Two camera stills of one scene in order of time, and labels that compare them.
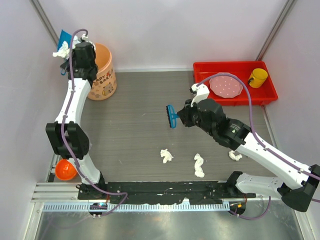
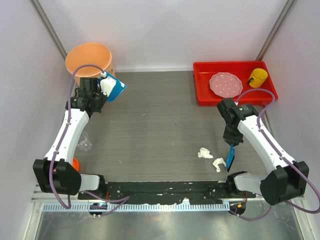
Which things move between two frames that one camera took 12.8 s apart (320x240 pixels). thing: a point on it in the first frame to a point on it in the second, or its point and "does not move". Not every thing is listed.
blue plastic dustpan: x=64 y=36 to x=119 y=88
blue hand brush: x=172 y=116 to x=230 y=156
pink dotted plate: x=225 y=86 does not move
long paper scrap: x=198 y=170 to x=204 y=153
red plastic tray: x=259 y=96 does not move
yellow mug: x=259 y=75 does not move
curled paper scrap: x=232 y=156 to x=217 y=161
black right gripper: x=185 y=113 to x=228 y=138
